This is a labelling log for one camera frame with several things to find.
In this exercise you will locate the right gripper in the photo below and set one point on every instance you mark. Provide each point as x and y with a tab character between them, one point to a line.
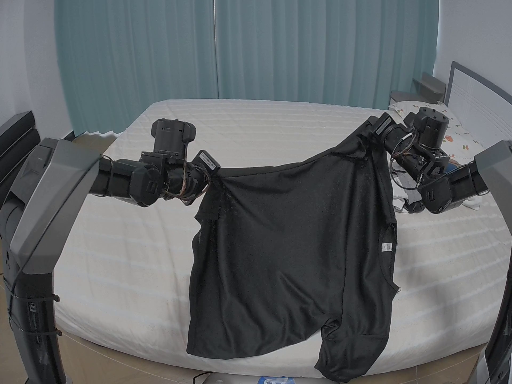
384	126

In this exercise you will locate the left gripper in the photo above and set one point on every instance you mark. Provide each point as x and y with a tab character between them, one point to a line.
208	162

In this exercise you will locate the black T-shirt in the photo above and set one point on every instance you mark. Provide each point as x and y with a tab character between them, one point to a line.
280	254

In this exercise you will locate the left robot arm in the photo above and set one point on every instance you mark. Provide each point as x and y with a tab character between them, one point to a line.
40	198

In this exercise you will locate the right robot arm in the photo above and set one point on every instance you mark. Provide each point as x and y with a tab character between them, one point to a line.
492	166

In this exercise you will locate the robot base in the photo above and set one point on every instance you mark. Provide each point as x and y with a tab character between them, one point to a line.
276	381

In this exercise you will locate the pile of clothes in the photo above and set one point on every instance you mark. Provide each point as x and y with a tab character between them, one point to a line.
400	200

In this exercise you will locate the bed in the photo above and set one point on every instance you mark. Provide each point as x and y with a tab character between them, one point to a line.
280	134

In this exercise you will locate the grey bedside table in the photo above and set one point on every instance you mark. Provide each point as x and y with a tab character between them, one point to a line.
430	84

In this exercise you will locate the white printed pillow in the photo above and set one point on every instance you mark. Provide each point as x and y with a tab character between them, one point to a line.
464	138

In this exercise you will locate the blue-green curtain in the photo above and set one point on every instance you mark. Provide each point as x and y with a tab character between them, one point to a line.
320	34
136	46

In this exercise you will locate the black chest of drawers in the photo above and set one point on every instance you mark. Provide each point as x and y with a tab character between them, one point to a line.
16	128

